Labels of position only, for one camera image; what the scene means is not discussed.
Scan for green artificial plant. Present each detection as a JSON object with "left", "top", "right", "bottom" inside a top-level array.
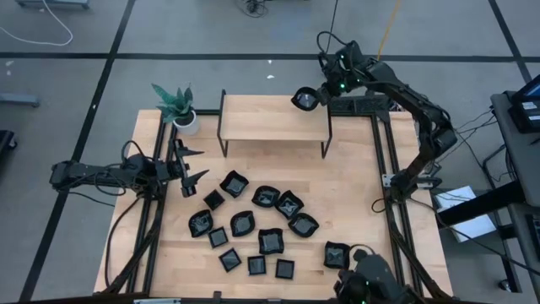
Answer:
[{"left": 150, "top": 82, "right": 195, "bottom": 124}]

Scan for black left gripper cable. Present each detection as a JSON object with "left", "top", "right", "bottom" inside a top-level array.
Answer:
[{"left": 121, "top": 140, "right": 147, "bottom": 164}]

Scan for black arm base cable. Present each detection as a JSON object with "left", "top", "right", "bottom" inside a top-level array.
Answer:
[{"left": 103, "top": 194, "right": 147, "bottom": 292}]

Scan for black desk crossbar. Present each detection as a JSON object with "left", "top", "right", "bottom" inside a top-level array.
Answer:
[{"left": 436, "top": 180, "right": 527, "bottom": 227}]

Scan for grey cart base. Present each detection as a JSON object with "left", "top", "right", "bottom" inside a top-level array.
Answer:
[{"left": 15, "top": 0, "right": 91, "bottom": 10}]

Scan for black furniture base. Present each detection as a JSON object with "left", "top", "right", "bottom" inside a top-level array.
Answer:
[{"left": 0, "top": 129, "right": 19, "bottom": 161}]

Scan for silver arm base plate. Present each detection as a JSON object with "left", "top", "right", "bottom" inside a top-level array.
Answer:
[{"left": 381, "top": 173, "right": 443, "bottom": 190}]

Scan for black cable bundle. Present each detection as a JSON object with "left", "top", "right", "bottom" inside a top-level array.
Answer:
[{"left": 235, "top": 0, "right": 270, "bottom": 19}]

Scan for black laptop blue screen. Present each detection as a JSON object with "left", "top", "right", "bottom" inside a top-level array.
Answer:
[{"left": 507, "top": 74, "right": 540, "bottom": 134}]

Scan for long black floor cable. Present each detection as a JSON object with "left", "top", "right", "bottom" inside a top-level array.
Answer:
[{"left": 438, "top": 219, "right": 540, "bottom": 278}]

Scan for white plant pot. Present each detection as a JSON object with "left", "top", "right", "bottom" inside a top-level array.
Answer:
[{"left": 172, "top": 110, "right": 200, "bottom": 137}]

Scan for black small square mini plate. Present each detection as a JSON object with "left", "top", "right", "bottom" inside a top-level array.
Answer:
[
  {"left": 275, "top": 258, "right": 295, "bottom": 280},
  {"left": 247, "top": 255, "right": 267, "bottom": 276},
  {"left": 219, "top": 247, "right": 242, "bottom": 273},
  {"left": 202, "top": 189, "right": 226, "bottom": 211},
  {"left": 208, "top": 226, "right": 230, "bottom": 249}
]

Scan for wooden shelf black metal legs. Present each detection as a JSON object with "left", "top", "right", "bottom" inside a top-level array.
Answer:
[{"left": 216, "top": 88, "right": 333, "bottom": 160}]

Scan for white floor cable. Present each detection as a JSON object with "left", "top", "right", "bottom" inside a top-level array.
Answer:
[{"left": 0, "top": 0, "right": 74, "bottom": 47}]

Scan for white paper sheet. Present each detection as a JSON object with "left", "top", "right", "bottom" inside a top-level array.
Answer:
[{"left": 433, "top": 184, "right": 498, "bottom": 244}]

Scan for grey desk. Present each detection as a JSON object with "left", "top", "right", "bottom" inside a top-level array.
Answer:
[{"left": 490, "top": 90, "right": 540, "bottom": 210}]

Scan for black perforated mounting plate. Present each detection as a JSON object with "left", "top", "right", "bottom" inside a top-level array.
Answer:
[{"left": 328, "top": 95, "right": 392, "bottom": 116}]

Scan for black leaf-shaped mini plate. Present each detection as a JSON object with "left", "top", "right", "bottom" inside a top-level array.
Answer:
[
  {"left": 187, "top": 209, "right": 214, "bottom": 238},
  {"left": 229, "top": 210, "right": 257, "bottom": 237}
]

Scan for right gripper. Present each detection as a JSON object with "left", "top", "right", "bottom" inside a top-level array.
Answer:
[{"left": 316, "top": 40, "right": 379, "bottom": 107}]

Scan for black hanging cable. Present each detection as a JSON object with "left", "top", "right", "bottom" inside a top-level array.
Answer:
[{"left": 327, "top": 0, "right": 340, "bottom": 55}]

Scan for yellow hanging cable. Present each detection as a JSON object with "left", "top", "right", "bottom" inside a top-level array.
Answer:
[{"left": 376, "top": 0, "right": 402, "bottom": 61}]

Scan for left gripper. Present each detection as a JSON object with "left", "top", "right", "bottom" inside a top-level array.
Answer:
[{"left": 155, "top": 138, "right": 210, "bottom": 199}]

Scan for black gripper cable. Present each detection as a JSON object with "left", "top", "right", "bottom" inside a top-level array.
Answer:
[
  {"left": 316, "top": 30, "right": 352, "bottom": 56},
  {"left": 121, "top": 140, "right": 147, "bottom": 164}
]

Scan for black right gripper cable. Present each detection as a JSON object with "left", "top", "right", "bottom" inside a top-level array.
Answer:
[{"left": 316, "top": 30, "right": 352, "bottom": 56}]

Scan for grey furniture foot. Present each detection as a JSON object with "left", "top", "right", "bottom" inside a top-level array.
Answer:
[{"left": 0, "top": 93, "right": 41, "bottom": 108}]

